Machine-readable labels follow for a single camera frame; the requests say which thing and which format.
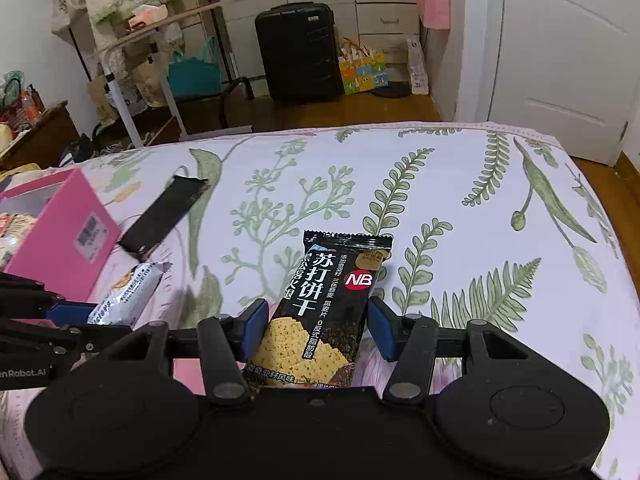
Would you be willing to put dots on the floral bedsheet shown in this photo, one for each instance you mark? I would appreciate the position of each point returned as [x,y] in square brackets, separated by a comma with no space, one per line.
[450,210]

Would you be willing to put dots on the pink cardboard box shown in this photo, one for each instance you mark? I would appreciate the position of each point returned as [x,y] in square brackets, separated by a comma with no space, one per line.
[65,240]

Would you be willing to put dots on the white-framed wooden table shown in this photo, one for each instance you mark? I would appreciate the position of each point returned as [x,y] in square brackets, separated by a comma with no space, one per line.
[125,110]

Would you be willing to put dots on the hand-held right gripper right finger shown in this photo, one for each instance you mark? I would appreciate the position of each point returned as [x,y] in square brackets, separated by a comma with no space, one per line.
[381,327]

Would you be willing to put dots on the black suitcase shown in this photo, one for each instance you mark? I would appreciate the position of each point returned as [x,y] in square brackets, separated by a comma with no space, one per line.
[300,55]

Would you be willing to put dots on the white cookie snack packet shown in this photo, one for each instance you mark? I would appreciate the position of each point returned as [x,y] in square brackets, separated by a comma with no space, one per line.
[15,240]
[125,295]

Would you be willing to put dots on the colourful gift box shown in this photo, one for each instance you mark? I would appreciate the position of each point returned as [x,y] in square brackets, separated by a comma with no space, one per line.
[362,72]

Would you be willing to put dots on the black cracker packet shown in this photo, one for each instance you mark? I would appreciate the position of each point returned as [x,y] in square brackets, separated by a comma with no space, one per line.
[160,220]
[325,310]

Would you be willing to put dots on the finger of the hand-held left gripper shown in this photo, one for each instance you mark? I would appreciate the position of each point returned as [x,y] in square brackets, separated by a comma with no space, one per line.
[70,314]
[75,340]

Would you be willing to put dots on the black round floor object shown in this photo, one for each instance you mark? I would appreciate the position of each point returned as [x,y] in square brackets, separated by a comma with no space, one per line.
[392,91]

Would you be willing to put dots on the red printed bag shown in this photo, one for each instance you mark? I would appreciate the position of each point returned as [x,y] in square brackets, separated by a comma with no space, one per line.
[27,107]

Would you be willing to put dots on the white plastic bag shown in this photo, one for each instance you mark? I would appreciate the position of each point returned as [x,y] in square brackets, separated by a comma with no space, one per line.
[419,70]

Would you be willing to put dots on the teal bag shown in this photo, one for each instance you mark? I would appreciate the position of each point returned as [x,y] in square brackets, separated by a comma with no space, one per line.
[192,77]

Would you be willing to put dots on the wooden nightstand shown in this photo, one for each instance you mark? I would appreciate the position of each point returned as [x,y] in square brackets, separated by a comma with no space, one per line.
[45,135]

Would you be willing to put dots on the white panel door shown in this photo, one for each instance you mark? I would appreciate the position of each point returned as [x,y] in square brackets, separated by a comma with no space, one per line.
[565,60]

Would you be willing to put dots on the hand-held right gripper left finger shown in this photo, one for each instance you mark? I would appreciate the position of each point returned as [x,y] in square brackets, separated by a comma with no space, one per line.
[257,327]

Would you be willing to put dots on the brown paper bag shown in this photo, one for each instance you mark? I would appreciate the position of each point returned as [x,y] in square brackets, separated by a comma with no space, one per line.
[150,82]

